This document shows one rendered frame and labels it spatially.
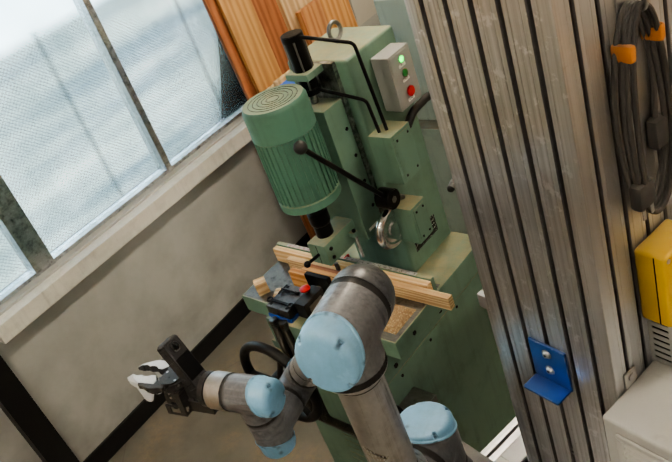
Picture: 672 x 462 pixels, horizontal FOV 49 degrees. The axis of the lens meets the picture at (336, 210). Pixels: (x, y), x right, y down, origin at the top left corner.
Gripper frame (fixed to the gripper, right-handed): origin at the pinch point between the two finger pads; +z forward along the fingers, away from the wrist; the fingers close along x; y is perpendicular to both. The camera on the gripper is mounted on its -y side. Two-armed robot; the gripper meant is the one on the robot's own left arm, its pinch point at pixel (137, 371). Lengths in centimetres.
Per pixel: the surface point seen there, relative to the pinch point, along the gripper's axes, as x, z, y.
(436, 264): 95, -27, 31
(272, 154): 58, -7, -24
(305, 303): 50, -9, 16
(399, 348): 51, -33, 29
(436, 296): 63, -41, 21
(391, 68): 88, -30, -34
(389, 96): 89, -27, -26
